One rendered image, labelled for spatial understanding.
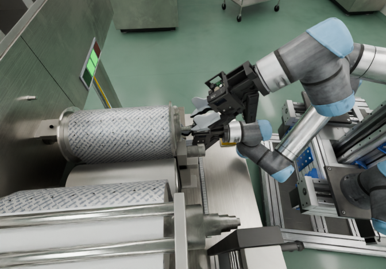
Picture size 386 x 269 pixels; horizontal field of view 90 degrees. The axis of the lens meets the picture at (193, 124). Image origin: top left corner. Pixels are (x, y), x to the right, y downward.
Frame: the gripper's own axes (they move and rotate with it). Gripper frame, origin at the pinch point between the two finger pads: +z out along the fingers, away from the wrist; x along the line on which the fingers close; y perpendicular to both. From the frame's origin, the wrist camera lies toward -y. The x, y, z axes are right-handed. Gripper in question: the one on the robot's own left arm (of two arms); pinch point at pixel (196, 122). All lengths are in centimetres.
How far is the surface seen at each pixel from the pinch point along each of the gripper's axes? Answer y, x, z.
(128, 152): 10.7, 7.5, 14.0
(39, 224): 27.7, 26.2, 2.2
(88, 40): 25, -44, 31
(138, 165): 7.9, 10.4, 13.4
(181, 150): -0.9, 5.7, 6.6
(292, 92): -178, -125, -17
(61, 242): 25.2, 27.9, 1.8
